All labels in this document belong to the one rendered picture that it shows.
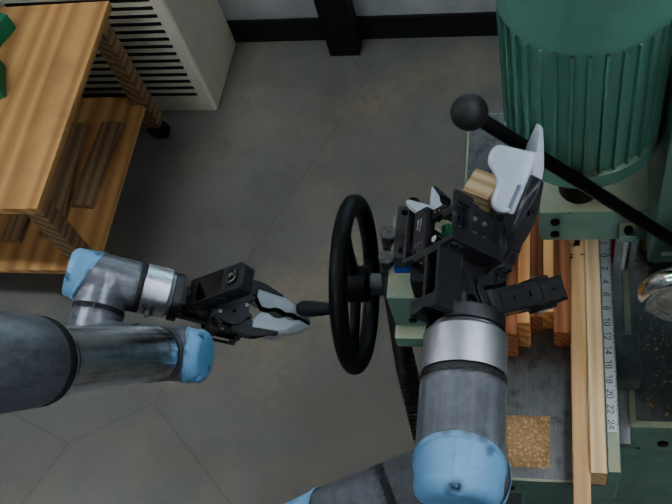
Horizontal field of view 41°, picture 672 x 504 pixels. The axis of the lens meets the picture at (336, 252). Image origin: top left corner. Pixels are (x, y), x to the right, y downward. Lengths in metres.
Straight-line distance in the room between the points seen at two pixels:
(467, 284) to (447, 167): 1.74
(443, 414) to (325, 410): 1.52
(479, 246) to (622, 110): 0.23
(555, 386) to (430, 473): 0.53
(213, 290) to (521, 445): 0.48
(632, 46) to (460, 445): 0.39
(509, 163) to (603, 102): 0.13
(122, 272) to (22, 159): 0.98
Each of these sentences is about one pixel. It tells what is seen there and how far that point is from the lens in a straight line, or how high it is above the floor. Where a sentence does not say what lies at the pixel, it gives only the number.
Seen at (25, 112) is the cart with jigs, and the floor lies 0.53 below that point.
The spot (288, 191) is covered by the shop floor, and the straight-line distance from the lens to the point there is 2.60.
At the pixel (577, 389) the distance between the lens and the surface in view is 1.21.
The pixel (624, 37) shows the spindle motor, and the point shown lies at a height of 1.43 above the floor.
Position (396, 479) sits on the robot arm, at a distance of 0.84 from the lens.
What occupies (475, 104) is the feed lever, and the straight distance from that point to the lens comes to 0.83.
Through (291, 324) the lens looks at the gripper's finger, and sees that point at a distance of 1.36.
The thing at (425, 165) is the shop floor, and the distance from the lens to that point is 2.56.
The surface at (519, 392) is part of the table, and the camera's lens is 1.25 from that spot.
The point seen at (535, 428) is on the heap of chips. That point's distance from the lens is 1.22.
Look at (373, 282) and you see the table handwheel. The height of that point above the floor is 0.83.
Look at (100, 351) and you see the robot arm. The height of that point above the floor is 1.22.
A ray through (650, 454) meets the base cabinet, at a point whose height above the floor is 0.68.
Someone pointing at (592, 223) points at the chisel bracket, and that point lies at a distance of 1.20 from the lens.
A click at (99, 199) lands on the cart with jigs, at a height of 0.18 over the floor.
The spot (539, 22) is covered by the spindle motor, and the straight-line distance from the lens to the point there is 0.85.
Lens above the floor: 2.06
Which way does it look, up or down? 57 degrees down
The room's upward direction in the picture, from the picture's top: 22 degrees counter-clockwise
